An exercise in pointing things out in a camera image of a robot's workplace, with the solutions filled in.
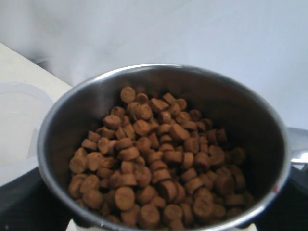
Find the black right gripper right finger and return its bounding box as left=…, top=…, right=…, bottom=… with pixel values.
left=237, top=166, right=308, bottom=231

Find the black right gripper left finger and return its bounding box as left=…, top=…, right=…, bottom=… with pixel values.
left=0, top=168, right=72, bottom=231

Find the steel mug with kibble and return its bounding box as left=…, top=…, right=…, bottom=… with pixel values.
left=37, top=64, right=308, bottom=231

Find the clear plastic pitcher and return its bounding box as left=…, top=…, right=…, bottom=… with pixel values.
left=0, top=82, right=53, bottom=186

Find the white curtain backdrop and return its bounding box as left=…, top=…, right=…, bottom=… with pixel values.
left=0, top=0, right=308, bottom=128

